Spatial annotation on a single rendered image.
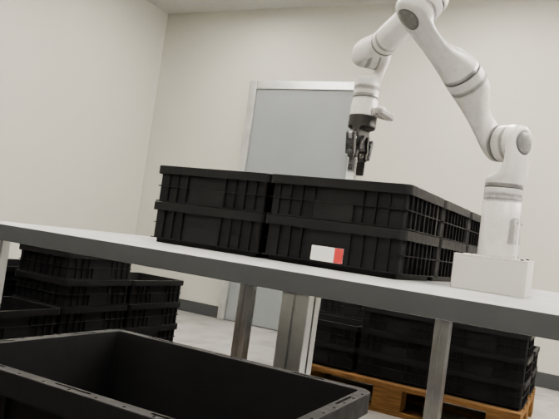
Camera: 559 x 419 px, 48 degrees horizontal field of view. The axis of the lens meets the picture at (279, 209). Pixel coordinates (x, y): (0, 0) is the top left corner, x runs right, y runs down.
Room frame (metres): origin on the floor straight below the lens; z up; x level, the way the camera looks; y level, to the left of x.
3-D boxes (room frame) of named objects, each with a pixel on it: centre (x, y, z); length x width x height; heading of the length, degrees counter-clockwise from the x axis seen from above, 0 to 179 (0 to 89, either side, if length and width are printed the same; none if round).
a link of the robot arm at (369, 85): (1.68, -0.20, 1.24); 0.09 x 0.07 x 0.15; 102
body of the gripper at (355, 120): (1.68, -0.19, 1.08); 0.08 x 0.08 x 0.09
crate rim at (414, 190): (1.71, -0.21, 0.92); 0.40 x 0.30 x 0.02; 59
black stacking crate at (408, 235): (1.71, -0.21, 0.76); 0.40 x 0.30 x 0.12; 59
